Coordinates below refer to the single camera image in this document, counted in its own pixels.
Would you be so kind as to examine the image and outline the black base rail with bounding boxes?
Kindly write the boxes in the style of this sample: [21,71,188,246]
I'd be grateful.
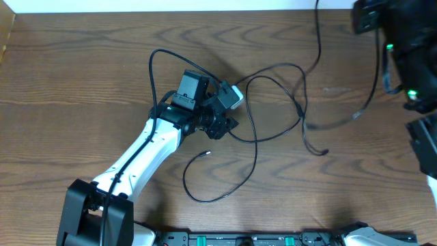
[129,221,419,246]

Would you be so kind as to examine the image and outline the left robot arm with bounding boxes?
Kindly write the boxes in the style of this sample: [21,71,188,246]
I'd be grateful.
[56,70,244,245]

